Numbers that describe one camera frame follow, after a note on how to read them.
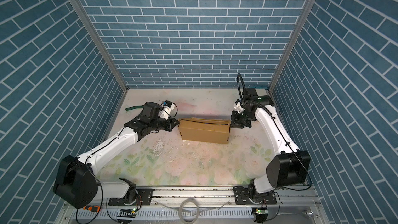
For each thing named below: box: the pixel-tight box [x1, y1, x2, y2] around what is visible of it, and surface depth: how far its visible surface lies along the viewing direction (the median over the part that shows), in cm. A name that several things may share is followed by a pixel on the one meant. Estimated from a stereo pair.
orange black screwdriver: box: [82, 205, 101, 213], surface depth 71 cm
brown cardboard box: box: [177, 117, 232, 145], surface depth 84 cm
